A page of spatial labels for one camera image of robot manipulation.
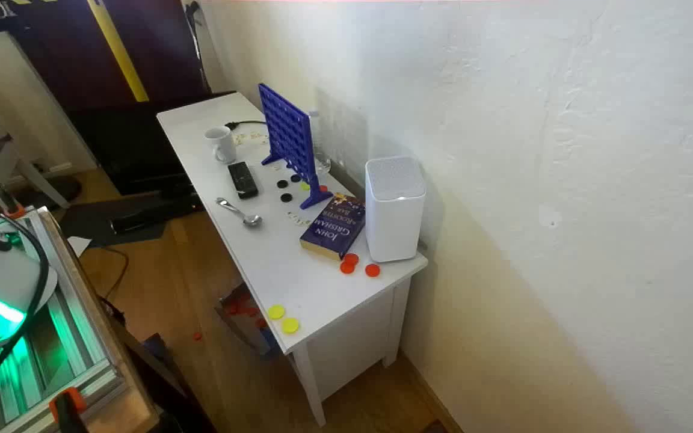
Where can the blue paperback book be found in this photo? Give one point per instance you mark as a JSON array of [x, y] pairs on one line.
[[335, 226]]

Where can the white side table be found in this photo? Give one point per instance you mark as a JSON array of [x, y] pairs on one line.
[[347, 321]]

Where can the white square bin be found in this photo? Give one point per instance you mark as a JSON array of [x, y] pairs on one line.
[[394, 197]]

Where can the red game disc front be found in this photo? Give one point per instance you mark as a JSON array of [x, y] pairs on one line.
[[374, 271]]

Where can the blue connect four grid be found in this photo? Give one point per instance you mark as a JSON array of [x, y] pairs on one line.
[[290, 140]]

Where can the metal spoon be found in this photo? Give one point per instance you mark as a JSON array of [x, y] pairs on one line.
[[249, 219]]

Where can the black remote control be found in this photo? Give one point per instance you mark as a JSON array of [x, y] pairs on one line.
[[243, 179]]

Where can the yellow game disc upper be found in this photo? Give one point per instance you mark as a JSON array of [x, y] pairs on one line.
[[278, 312]]

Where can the yellow game disc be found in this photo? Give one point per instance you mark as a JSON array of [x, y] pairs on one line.
[[278, 312], [290, 326]]

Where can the yellow game disc lower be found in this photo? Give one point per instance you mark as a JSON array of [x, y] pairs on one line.
[[290, 326]]

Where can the yellow pole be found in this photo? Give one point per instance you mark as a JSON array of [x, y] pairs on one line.
[[117, 50]]

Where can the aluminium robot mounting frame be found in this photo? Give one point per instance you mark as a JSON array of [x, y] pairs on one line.
[[67, 345]]

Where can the orange clamp handle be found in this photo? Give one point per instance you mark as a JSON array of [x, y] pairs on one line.
[[66, 409]]

